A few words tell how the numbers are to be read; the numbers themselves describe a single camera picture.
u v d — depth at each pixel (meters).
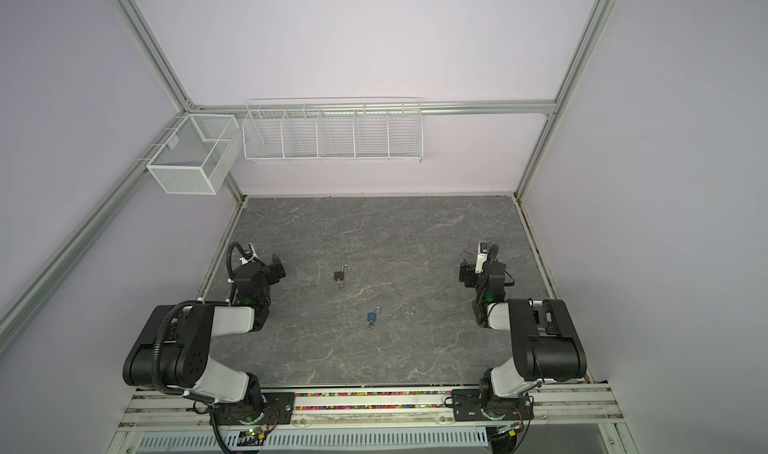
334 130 0.98
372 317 0.89
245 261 0.78
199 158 0.99
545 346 0.45
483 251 0.82
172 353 0.45
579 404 0.75
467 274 0.85
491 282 0.71
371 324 0.87
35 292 0.53
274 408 0.74
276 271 0.88
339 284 0.96
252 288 0.73
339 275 0.99
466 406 0.73
